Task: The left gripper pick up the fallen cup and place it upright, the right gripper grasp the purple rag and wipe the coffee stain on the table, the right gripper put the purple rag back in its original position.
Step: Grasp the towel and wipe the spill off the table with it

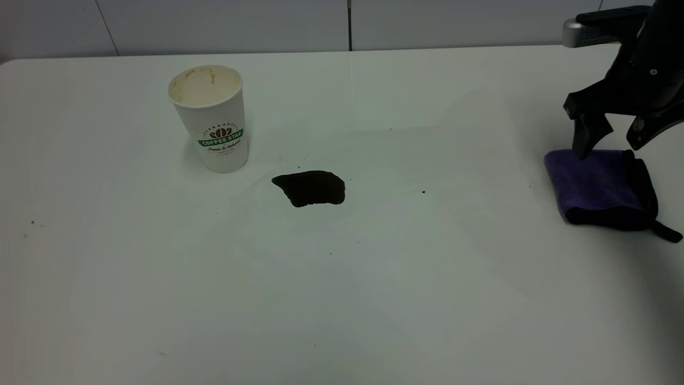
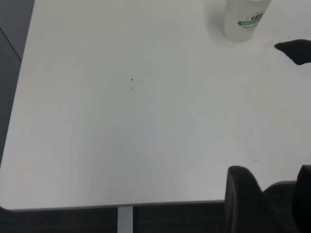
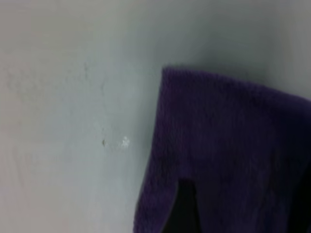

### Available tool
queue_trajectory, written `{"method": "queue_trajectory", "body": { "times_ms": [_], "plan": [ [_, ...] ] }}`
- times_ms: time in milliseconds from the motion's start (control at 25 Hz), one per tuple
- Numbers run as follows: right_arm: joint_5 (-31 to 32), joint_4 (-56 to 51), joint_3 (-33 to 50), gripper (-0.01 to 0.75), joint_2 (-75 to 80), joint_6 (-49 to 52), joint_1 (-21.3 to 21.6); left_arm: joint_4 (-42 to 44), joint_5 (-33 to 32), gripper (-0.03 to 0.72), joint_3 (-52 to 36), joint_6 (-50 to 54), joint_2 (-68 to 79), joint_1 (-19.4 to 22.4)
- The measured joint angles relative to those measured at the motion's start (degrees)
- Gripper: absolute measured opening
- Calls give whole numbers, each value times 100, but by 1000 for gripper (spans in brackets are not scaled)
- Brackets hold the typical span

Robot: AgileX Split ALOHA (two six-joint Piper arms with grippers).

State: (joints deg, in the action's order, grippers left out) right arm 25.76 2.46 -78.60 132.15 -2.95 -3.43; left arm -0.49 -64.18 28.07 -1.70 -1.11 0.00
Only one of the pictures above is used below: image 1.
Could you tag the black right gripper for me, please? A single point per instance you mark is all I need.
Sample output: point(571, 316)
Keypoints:
point(646, 80)

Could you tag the purple cloth with black trim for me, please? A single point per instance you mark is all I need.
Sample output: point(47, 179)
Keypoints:
point(598, 184)

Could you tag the white paper coffee cup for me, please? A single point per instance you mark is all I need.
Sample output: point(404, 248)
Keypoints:
point(214, 120)

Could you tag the dark coffee spill puddle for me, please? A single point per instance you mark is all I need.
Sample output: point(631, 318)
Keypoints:
point(312, 188)

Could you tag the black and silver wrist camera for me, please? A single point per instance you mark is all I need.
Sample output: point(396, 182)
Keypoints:
point(604, 27)

